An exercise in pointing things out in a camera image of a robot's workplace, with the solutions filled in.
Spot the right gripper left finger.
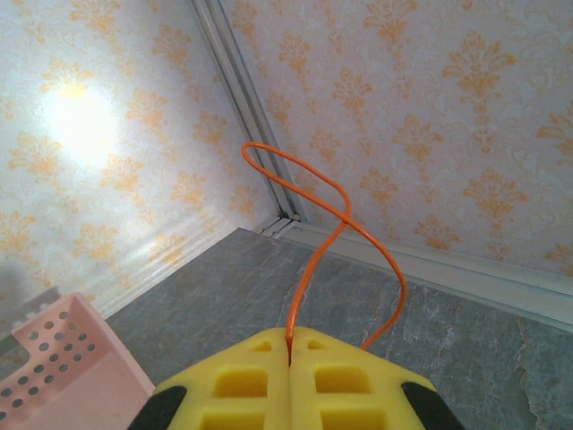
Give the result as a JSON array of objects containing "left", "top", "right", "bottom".
[{"left": 127, "top": 327, "right": 292, "bottom": 430}]

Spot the pink plastic basket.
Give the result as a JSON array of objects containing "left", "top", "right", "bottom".
[{"left": 0, "top": 291, "right": 158, "bottom": 430}]

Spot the orange cable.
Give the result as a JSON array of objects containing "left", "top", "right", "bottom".
[{"left": 240, "top": 141, "right": 407, "bottom": 359}]

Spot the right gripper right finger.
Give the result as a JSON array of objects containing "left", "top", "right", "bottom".
[{"left": 290, "top": 326, "right": 466, "bottom": 430}]

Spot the aluminium frame post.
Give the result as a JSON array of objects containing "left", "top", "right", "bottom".
[{"left": 190, "top": 0, "right": 310, "bottom": 225}]

